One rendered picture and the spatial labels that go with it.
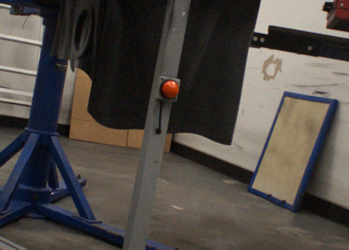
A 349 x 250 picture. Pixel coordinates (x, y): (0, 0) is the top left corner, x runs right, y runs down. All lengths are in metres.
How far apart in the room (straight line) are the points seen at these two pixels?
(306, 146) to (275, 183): 0.36
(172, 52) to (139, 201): 0.34
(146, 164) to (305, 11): 3.75
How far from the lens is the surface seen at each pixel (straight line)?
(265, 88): 5.53
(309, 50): 3.05
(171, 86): 1.56
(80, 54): 1.92
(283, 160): 4.93
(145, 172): 1.61
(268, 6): 5.74
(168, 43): 1.60
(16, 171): 3.02
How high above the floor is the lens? 0.67
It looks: 3 degrees down
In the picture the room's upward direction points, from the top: 10 degrees clockwise
